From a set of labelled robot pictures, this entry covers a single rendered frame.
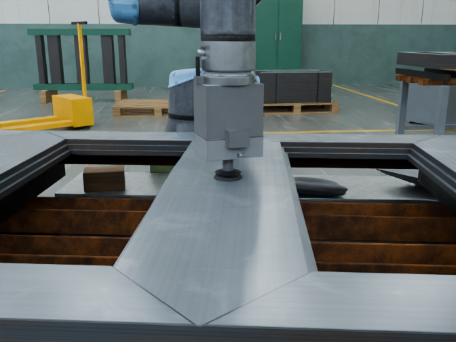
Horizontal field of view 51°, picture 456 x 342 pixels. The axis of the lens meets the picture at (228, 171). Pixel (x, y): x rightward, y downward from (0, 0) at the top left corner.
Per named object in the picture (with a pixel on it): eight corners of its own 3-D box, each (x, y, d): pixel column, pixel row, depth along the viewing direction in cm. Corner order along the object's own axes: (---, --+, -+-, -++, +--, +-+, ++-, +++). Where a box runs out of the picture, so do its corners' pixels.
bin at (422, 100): (467, 127, 574) (474, 79, 558) (440, 130, 558) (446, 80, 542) (429, 119, 628) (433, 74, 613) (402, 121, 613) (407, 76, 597)
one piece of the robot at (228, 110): (207, 58, 59) (209, 184, 64) (274, 57, 62) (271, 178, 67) (187, 55, 68) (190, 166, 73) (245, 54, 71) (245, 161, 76)
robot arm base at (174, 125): (159, 139, 153) (160, 108, 151) (206, 140, 157) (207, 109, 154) (164, 150, 139) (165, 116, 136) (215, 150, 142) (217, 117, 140)
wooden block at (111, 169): (125, 183, 126) (124, 164, 125) (125, 190, 121) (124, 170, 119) (85, 185, 124) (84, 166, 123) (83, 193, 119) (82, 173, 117)
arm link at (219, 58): (264, 41, 64) (205, 41, 61) (263, 76, 65) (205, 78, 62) (243, 41, 71) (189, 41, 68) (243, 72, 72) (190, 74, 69)
